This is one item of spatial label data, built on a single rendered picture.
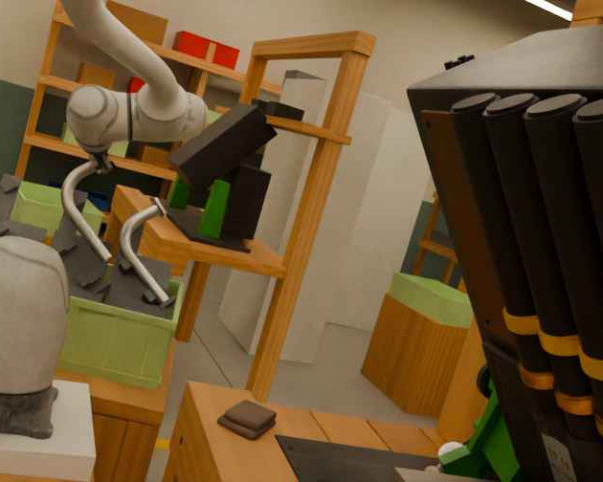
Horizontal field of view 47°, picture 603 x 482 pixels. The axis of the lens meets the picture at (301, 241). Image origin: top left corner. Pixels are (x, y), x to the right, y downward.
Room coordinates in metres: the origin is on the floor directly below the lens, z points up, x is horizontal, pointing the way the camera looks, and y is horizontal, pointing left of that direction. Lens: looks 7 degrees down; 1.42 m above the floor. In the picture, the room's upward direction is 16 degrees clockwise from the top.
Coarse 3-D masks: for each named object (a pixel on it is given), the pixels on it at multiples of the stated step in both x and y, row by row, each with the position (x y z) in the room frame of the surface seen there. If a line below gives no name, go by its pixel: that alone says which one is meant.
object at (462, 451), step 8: (464, 448) 0.87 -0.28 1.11; (440, 456) 0.87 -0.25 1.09; (448, 456) 0.87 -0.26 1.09; (456, 456) 0.86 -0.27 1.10; (464, 456) 0.86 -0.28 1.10; (472, 456) 0.86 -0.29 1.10; (440, 464) 0.87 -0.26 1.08; (448, 464) 0.86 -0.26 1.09; (456, 464) 0.86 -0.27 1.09; (464, 464) 0.86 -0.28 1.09; (472, 464) 0.87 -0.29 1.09; (448, 472) 0.86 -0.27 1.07; (456, 472) 0.87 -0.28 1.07; (464, 472) 0.87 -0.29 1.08; (472, 472) 0.87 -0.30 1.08
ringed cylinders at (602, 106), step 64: (512, 128) 0.48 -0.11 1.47; (576, 128) 0.40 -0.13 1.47; (512, 192) 0.49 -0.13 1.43; (576, 192) 0.44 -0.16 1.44; (512, 256) 0.54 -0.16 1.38; (576, 256) 0.45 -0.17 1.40; (512, 320) 0.56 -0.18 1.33; (576, 320) 0.47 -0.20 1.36; (576, 384) 0.52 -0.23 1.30; (576, 448) 0.54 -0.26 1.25
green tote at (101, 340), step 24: (168, 288) 1.94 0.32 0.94; (72, 312) 1.51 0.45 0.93; (96, 312) 1.52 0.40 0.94; (120, 312) 1.52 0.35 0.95; (72, 336) 1.51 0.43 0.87; (96, 336) 1.52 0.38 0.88; (120, 336) 1.53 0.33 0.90; (144, 336) 1.54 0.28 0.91; (168, 336) 1.55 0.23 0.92; (72, 360) 1.52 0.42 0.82; (96, 360) 1.52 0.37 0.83; (120, 360) 1.53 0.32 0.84; (144, 360) 1.54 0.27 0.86; (144, 384) 1.54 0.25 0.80
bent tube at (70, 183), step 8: (80, 168) 1.77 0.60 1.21; (88, 168) 1.78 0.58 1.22; (72, 176) 1.76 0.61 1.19; (80, 176) 1.77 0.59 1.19; (64, 184) 1.75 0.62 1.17; (72, 184) 1.76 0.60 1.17; (64, 192) 1.74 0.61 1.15; (72, 192) 1.76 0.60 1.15; (64, 200) 1.74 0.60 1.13; (72, 200) 1.75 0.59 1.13; (64, 208) 1.74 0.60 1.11; (72, 208) 1.74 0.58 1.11; (72, 216) 1.73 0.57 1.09; (80, 216) 1.74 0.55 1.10; (80, 224) 1.73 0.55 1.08; (88, 224) 1.75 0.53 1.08; (80, 232) 1.73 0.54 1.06; (88, 232) 1.73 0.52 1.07; (88, 240) 1.73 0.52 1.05; (96, 240) 1.73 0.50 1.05; (96, 248) 1.72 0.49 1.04; (104, 248) 1.73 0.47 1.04; (104, 256) 1.72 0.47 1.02
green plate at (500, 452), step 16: (496, 400) 0.85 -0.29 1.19; (496, 416) 0.85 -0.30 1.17; (480, 432) 0.85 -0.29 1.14; (496, 432) 0.85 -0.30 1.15; (480, 448) 0.86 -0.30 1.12; (496, 448) 0.84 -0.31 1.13; (512, 448) 0.81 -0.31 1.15; (480, 464) 0.87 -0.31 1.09; (496, 464) 0.83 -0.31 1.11; (512, 464) 0.80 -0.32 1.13; (512, 480) 0.80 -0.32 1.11
